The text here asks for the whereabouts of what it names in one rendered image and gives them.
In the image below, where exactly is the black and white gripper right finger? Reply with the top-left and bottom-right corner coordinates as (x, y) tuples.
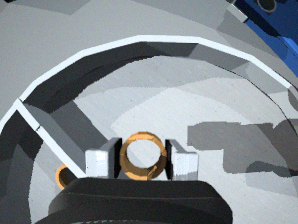
(165, 139), (199, 181)

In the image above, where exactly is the bronze bushing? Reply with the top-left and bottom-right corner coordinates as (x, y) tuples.
(56, 164), (71, 190)
(120, 131), (167, 180)

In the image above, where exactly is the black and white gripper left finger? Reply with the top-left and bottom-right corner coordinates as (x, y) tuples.
(86, 137), (123, 179)

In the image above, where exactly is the blue square crate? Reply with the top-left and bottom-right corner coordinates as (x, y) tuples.
(227, 0), (298, 78)

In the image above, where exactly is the grey metal bushing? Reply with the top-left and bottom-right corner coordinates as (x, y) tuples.
(253, 0), (277, 15)

